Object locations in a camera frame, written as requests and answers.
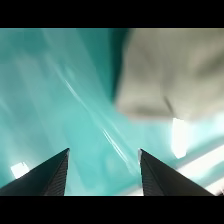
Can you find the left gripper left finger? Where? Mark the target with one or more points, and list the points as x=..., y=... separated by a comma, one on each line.
x=50, y=176

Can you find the beige shirt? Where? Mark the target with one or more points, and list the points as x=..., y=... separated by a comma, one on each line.
x=173, y=70

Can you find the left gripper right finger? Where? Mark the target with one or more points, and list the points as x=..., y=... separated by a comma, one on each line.
x=160, y=176

